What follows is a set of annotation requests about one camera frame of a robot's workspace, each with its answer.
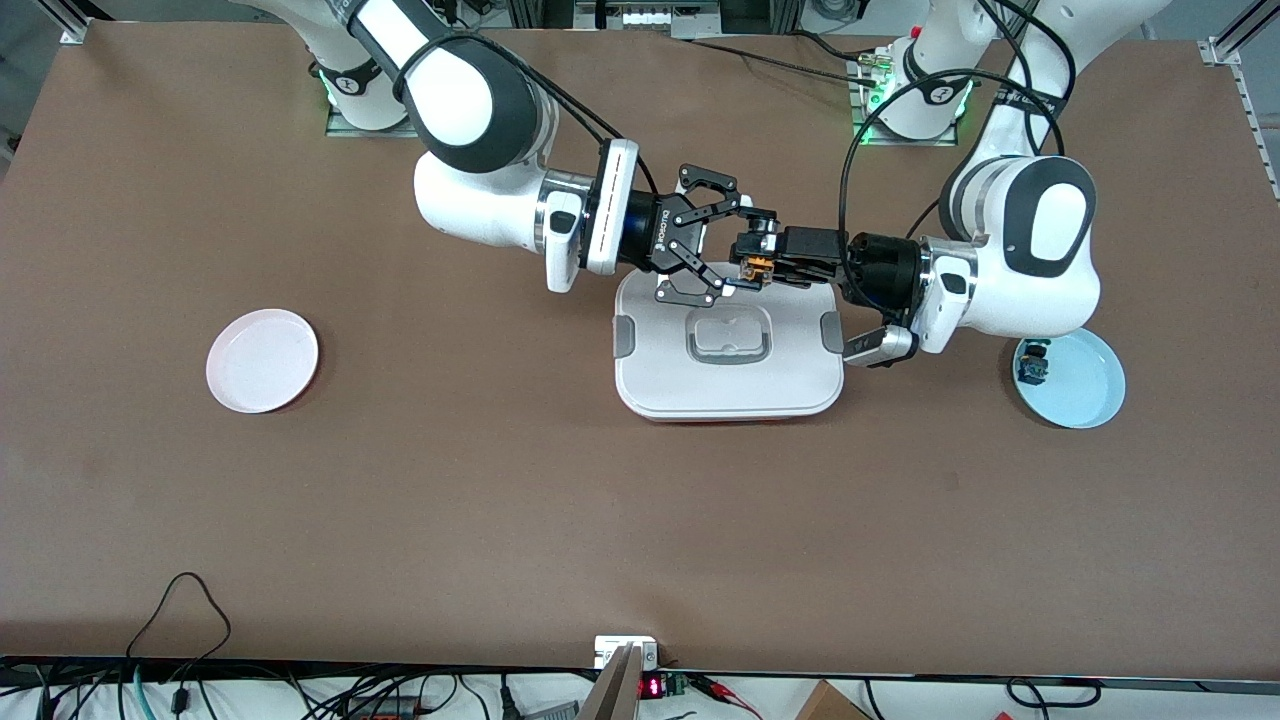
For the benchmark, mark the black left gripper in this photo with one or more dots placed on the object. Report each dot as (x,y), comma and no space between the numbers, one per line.
(882,270)

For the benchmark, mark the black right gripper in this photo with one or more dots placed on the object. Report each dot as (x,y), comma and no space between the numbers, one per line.
(668,232)

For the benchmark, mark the orange push-button switch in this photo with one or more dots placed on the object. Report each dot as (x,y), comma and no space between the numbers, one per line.
(757,267)

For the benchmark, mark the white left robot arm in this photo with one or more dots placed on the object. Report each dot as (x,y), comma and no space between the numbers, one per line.
(1060,215)

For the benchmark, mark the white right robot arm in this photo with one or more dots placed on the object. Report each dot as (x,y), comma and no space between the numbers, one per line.
(460,100)

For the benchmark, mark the white lidded box grey latches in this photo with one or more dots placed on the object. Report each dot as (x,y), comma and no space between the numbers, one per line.
(730,390)

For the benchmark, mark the white socket box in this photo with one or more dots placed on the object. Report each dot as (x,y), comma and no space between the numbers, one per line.
(612,648)

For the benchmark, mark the brown cardboard box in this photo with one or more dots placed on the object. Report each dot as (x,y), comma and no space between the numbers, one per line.
(830,705)

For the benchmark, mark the small blue electronic part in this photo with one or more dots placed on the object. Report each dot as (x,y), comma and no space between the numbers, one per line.
(1033,368)

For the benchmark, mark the light blue round plate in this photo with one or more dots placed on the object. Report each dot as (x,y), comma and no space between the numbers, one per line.
(1085,385)

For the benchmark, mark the red probe lead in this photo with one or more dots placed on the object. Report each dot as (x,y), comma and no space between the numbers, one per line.
(725,692)

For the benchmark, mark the red digit display module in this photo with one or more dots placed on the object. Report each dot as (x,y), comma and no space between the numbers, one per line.
(652,686)

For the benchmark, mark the pink round plate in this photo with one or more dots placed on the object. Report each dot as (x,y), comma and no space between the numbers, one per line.
(262,360)

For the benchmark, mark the wooden slat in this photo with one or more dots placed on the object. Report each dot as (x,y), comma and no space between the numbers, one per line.
(615,690)

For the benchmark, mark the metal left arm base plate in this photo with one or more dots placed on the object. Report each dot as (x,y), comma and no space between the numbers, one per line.
(900,140)

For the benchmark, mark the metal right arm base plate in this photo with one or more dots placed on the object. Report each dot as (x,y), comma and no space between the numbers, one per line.
(350,130)

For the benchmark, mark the aluminium frame corner post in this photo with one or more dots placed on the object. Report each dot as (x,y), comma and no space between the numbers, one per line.
(72,20)

